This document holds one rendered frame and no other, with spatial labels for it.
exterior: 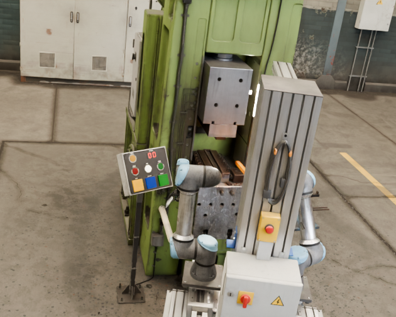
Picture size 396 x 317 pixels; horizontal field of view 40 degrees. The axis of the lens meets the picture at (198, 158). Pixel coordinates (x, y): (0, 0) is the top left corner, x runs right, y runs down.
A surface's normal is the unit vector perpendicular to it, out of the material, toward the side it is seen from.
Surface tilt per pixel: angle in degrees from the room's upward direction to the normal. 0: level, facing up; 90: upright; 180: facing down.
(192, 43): 90
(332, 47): 90
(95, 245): 0
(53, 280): 0
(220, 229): 90
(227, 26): 90
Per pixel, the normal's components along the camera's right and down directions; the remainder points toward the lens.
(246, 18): 0.21, 0.41
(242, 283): -0.05, 0.39
